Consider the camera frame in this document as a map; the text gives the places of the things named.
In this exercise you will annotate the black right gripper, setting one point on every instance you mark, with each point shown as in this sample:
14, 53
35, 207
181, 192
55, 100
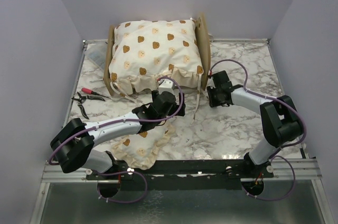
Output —
213, 102

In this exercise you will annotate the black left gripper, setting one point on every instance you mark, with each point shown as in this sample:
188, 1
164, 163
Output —
176, 107

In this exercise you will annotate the small bear print pillow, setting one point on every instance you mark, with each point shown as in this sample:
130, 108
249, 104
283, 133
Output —
140, 151

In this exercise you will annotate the large bear print cushion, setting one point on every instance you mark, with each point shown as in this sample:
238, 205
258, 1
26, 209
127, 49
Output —
143, 51

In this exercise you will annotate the wooden pet bed frame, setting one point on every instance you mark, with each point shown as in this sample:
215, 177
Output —
202, 42

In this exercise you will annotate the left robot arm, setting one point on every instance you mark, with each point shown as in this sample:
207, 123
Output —
73, 146

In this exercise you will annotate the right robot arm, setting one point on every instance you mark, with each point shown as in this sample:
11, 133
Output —
280, 122

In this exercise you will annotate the clear plastic screw box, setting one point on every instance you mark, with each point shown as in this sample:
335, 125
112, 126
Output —
96, 53

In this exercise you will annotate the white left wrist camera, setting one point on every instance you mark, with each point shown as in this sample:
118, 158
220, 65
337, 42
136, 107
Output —
166, 85

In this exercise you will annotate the black front mounting rail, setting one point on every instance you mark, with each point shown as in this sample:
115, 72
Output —
183, 175

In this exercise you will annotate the red handled screwdriver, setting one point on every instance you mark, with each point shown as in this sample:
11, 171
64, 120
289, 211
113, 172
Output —
91, 92

